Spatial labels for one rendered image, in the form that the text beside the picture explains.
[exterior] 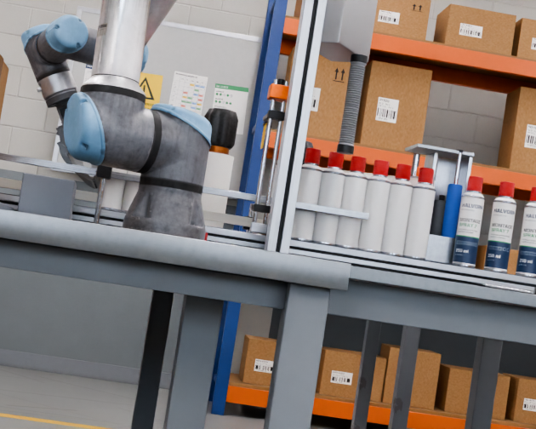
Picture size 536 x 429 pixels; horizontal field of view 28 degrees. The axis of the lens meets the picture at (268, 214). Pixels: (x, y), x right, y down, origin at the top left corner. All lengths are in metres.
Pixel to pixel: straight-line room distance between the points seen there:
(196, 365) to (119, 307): 5.07
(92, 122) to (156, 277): 0.39
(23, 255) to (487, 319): 0.76
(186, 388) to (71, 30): 0.85
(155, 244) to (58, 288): 5.29
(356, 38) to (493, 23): 4.17
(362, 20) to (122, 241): 0.99
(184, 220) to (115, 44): 0.33
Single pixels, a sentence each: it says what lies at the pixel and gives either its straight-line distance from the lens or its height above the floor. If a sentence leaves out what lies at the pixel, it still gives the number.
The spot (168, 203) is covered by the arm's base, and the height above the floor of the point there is 0.89.
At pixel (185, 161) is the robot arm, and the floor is 0.97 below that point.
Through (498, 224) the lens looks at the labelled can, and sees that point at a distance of 2.44.
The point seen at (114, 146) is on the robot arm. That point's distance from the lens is 1.86.
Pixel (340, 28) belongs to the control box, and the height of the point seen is 1.32.
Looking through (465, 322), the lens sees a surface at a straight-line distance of 1.79.
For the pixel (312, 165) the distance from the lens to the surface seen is 2.33.
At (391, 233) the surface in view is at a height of 0.93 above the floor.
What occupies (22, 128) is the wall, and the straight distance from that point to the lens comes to 6.86.
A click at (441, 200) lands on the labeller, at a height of 1.03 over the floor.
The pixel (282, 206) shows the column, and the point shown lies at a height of 0.94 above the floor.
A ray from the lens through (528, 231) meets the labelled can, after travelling 2.46.
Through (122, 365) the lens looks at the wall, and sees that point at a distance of 6.79.
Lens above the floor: 0.79
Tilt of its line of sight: 3 degrees up
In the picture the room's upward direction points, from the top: 9 degrees clockwise
